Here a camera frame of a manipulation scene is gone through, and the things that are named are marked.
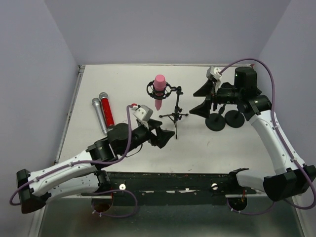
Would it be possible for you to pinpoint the black tripod shock mount stand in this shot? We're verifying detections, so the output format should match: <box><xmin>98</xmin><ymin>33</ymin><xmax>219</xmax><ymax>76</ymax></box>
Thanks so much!
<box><xmin>146</xmin><ymin>80</ymin><xmax>190</xmax><ymax>140</ymax></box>

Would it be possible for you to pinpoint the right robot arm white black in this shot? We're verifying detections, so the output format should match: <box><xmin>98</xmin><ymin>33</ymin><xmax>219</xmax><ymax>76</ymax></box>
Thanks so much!
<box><xmin>189</xmin><ymin>67</ymin><xmax>316</xmax><ymax>201</ymax></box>

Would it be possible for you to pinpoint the black mounting base plate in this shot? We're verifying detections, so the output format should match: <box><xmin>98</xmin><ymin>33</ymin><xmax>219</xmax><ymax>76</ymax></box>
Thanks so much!
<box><xmin>50</xmin><ymin>170</ymin><xmax>257</xmax><ymax>207</ymax></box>

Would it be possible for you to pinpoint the red glitter microphone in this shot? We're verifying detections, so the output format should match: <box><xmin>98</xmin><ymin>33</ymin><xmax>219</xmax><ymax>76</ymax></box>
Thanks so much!
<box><xmin>99</xmin><ymin>92</ymin><xmax>115</xmax><ymax>128</ymax></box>

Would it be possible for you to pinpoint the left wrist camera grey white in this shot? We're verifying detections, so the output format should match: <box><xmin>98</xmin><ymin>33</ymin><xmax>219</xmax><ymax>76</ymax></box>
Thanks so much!
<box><xmin>132</xmin><ymin>104</ymin><xmax>153</xmax><ymax>122</ymax></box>

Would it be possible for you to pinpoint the pink microphone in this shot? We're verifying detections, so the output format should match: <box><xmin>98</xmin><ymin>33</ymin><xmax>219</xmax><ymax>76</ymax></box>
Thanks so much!
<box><xmin>154</xmin><ymin>75</ymin><xmax>166</xmax><ymax>111</ymax></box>

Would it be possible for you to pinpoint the black round base stand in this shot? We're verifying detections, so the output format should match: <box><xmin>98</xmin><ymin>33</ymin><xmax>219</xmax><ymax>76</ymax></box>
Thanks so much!
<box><xmin>224</xmin><ymin>110</ymin><xmax>245</xmax><ymax>128</ymax></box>
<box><xmin>205</xmin><ymin>105</ymin><xmax>226</xmax><ymax>131</ymax></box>

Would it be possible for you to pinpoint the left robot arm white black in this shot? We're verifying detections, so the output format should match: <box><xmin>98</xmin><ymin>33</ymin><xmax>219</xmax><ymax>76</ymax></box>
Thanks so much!
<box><xmin>10</xmin><ymin>119</ymin><xmax>175</xmax><ymax>214</ymax></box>

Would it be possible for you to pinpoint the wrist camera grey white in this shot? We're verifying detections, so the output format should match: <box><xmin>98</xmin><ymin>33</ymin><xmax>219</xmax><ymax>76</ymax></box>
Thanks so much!
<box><xmin>132</xmin><ymin>104</ymin><xmax>153</xmax><ymax>122</ymax></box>
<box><xmin>206</xmin><ymin>66</ymin><xmax>222</xmax><ymax>82</ymax></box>

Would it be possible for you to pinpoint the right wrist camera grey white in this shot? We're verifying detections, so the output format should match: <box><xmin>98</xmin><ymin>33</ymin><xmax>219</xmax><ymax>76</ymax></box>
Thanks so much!
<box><xmin>206</xmin><ymin>66</ymin><xmax>222</xmax><ymax>82</ymax></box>

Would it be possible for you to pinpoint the silver microphone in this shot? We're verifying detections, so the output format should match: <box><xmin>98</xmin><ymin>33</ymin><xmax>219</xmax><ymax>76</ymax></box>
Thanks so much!
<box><xmin>92</xmin><ymin>98</ymin><xmax>108</xmax><ymax>137</ymax></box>

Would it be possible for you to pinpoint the aluminium rail frame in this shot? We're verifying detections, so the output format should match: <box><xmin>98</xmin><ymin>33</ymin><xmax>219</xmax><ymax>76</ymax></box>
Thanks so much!
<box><xmin>27</xmin><ymin>64</ymin><xmax>302</xmax><ymax>237</ymax></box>

